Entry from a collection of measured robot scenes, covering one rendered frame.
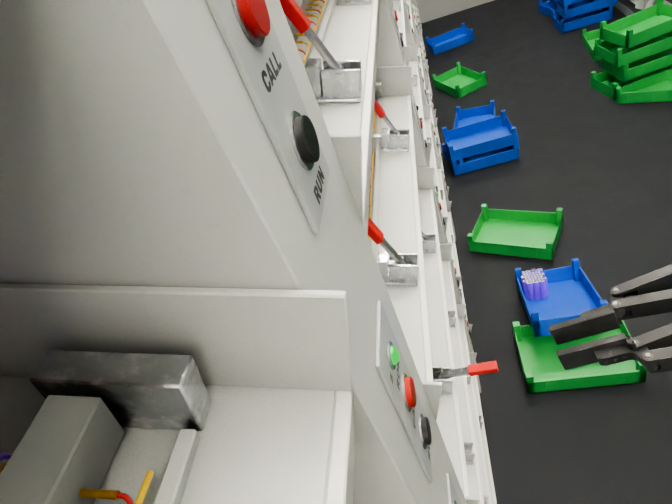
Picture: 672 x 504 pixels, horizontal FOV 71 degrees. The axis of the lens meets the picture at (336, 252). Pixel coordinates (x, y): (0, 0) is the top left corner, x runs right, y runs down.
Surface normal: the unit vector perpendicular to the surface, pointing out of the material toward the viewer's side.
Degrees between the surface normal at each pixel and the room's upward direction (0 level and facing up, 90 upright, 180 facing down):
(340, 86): 90
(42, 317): 90
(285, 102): 90
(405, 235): 15
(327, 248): 90
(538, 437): 0
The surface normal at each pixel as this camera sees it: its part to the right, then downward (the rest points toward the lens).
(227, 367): -0.08, 0.66
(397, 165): -0.06, -0.75
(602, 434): -0.32, -0.72
